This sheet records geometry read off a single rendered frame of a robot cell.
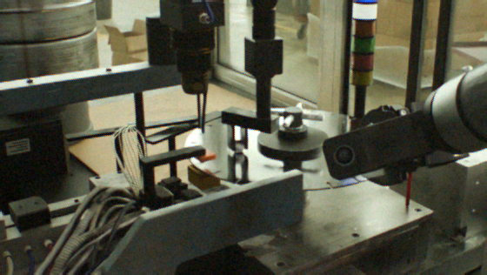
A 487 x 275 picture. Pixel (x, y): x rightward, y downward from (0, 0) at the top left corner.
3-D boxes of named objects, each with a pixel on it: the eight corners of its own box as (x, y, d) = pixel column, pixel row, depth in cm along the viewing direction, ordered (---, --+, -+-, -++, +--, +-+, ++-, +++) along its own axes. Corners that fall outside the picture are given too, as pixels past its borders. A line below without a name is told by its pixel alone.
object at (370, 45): (363, 47, 122) (363, 32, 121) (379, 51, 118) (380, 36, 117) (346, 50, 119) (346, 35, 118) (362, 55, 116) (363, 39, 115)
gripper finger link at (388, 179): (381, 190, 75) (421, 177, 67) (370, 191, 74) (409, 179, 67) (371, 152, 76) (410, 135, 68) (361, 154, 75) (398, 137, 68)
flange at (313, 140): (343, 147, 94) (343, 131, 93) (280, 162, 88) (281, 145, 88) (303, 125, 103) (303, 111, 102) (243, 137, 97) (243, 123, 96)
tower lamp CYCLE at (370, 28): (363, 31, 121) (364, 16, 120) (380, 35, 117) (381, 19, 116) (346, 34, 118) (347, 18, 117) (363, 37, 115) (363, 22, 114)
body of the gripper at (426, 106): (440, 169, 74) (509, 146, 63) (380, 181, 70) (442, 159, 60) (423, 108, 75) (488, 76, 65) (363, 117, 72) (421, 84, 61)
